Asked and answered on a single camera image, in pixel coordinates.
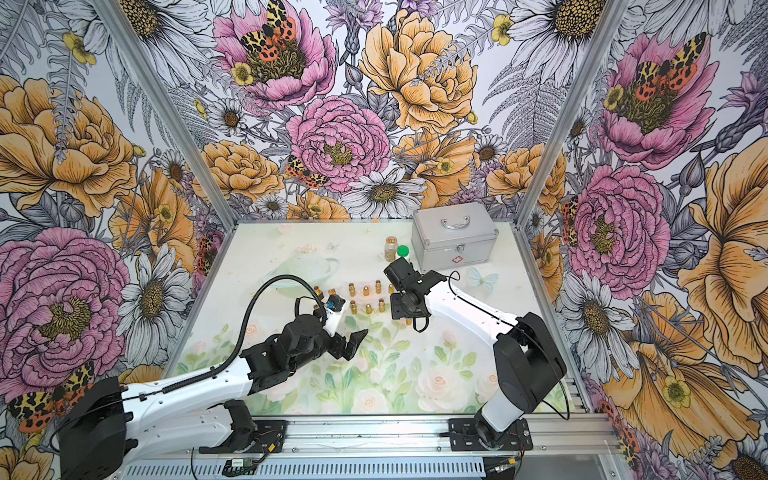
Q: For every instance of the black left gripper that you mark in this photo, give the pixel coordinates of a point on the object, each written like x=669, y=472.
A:
x=337, y=350

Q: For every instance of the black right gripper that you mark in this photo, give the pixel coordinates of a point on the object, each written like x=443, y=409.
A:
x=397, y=310

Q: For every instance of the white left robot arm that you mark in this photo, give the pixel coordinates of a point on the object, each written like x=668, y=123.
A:
x=114, y=424

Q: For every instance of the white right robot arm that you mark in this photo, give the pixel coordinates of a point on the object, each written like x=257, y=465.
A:
x=527, y=361

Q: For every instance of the amber glass jar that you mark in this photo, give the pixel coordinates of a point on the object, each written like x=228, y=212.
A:
x=390, y=248

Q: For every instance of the silver metal case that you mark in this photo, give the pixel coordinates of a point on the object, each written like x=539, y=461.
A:
x=453, y=236

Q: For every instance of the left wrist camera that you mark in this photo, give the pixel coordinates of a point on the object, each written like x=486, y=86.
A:
x=335, y=308

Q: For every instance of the aluminium corner post left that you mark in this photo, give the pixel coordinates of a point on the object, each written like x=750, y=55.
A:
x=128, y=43

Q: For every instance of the aluminium corner post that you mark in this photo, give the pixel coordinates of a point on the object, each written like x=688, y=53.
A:
x=128, y=43
x=605, y=31

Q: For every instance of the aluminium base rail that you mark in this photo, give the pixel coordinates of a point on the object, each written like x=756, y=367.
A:
x=409, y=447

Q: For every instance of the aluminium corner post right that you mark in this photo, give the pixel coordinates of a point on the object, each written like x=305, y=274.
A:
x=605, y=31

